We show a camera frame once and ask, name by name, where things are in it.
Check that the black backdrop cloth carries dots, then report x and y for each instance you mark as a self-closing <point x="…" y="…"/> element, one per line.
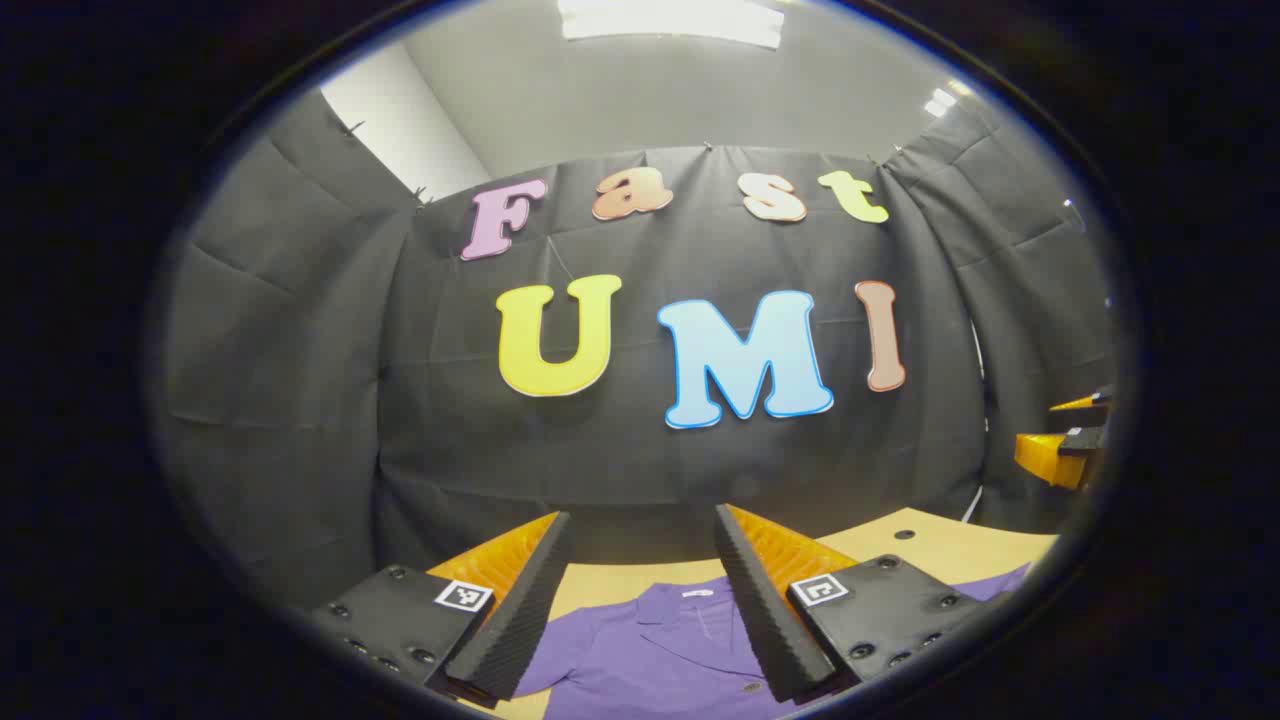
<point x="650" y="470"/>

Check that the large ceiling light panel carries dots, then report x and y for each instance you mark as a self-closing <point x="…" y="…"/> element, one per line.
<point x="670" y="20"/>

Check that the purple polo shirt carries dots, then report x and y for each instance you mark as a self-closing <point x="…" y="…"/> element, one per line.
<point x="650" y="660"/>

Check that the small ceiling light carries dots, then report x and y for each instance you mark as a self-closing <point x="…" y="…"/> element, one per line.
<point x="940" y="100"/>

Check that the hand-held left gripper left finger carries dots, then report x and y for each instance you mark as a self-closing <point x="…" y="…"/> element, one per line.
<point x="525" y="610"/>

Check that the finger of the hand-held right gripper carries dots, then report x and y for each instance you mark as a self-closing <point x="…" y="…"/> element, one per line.
<point x="1050" y="458"/>
<point x="1090" y="412"/>

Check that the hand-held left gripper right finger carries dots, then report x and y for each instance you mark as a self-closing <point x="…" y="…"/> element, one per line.
<point x="760" y="610"/>

